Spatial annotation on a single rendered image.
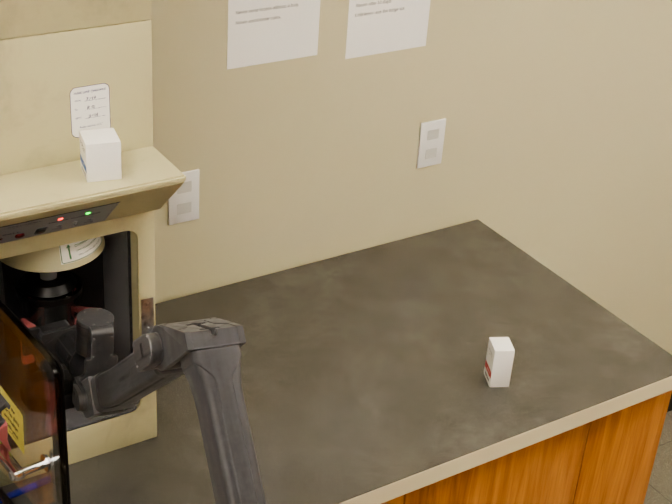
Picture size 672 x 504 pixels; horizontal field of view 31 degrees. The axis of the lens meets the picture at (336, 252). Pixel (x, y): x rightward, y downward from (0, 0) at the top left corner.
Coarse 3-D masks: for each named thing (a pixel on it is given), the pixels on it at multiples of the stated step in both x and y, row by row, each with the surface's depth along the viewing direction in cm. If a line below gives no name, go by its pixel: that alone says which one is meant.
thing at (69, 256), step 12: (84, 240) 189; (96, 240) 192; (36, 252) 186; (48, 252) 186; (60, 252) 187; (72, 252) 188; (84, 252) 189; (96, 252) 191; (12, 264) 187; (24, 264) 186; (36, 264) 186; (48, 264) 186; (60, 264) 187; (72, 264) 188; (84, 264) 189
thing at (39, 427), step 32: (0, 320) 165; (0, 352) 169; (32, 352) 158; (0, 384) 173; (32, 384) 161; (32, 416) 165; (32, 448) 169; (0, 480) 186; (32, 480) 173; (64, 480) 163
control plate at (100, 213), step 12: (108, 204) 174; (60, 216) 171; (72, 216) 173; (84, 216) 175; (96, 216) 178; (0, 228) 166; (12, 228) 168; (24, 228) 170; (36, 228) 172; (48, 228) 175; (0, 240) 172; (12, 240) 174
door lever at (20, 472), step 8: (0, 448) 166; (0, 456) 165; (8, 456) 165; (8, 464) 164; (16, 464) 164; (32, 464) 164; (40, 464) 164; (48, 464) 164; (8, 472) 164; (16, 472) 162; (24, 472) 163; (32, 472) 164; (16, 480) 162
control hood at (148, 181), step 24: (48, 168) 175; (72, 168) 175; (144, 168) 177; (168, 168) 177; (0, 192) 167; (24, 192) 168; (48, 192) 168; (72, 192) 169; (96, 192) 169; (120, 192) 171; (144, 192) 174; (168, 192) 179; (0, 216) 162; (24, 216) 165; (48, 216) 169; (120, 216) 183
